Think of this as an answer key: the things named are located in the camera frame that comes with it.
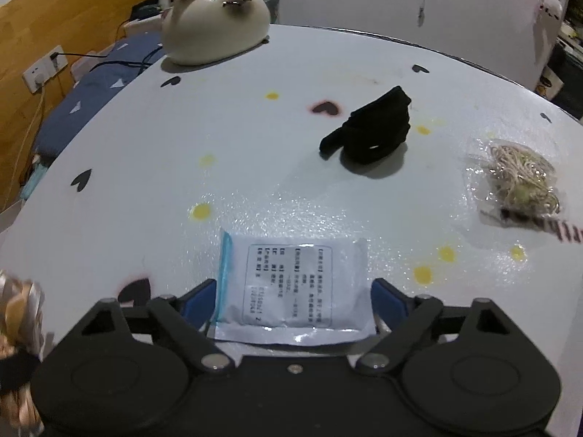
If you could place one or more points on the white plush toy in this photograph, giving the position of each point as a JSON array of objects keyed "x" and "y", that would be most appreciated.
[{"x": 549, "y": 4}]

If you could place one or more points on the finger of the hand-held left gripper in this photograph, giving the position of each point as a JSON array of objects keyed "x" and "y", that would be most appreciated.
[{"x": 16, "y": 368}]

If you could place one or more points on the cream cat-shaped purse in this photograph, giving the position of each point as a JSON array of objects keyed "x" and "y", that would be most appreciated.
[{"x": 214, "y": 27}]

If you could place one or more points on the blue patterned cushion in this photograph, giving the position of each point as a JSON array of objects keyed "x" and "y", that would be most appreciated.
[{"x": 82, "y": 100}]

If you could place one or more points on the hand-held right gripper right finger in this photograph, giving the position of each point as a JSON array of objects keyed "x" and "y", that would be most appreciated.
[{"x": 389, "y": 305}]

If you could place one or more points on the blue face mask pack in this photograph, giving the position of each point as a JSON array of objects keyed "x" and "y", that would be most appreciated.
[{"x": 34, "y": 184}]

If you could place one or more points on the pink black striped band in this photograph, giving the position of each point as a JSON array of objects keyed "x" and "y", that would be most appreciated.
[{"x": 564, "y": 230}]

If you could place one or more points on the white blue plastic packet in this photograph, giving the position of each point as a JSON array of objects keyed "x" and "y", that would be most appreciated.
[{"x": 291, "y": 282}]

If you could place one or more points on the white wall socket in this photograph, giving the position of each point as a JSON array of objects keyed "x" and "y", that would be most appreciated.
[{"x": 41, "y": 75}]

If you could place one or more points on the printed tote bag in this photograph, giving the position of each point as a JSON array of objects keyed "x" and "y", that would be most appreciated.
[{"x": 549, "y": 79}]

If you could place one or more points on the peach satin bow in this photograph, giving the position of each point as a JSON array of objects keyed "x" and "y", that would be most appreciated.
[{"x": 20, "y": 309}]

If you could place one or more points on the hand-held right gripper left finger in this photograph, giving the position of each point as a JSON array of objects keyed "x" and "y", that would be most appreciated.
[{"x": 200, "y": 302}]

